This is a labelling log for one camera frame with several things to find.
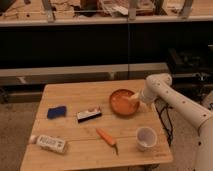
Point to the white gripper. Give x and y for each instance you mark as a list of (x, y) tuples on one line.
[(135, 97)]

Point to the orange ceramic bowl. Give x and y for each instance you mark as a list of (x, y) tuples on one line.
[(120, 105)]

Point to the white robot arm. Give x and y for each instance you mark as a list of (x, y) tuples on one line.
[(201, 118)]

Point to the white cup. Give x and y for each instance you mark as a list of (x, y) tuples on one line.
[(146, 138)]

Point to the wooden table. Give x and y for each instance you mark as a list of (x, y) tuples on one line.
[(86, 149)]

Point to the orange toy carrot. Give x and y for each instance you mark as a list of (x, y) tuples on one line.
[(108, 139)]

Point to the blue sponge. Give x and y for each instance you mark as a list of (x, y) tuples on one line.
[(56, 112)]

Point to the white plastic bottle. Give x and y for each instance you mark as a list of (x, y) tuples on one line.
[(49, 143)]

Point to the metal shelf rack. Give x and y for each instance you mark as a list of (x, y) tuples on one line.
[(49, 41)]

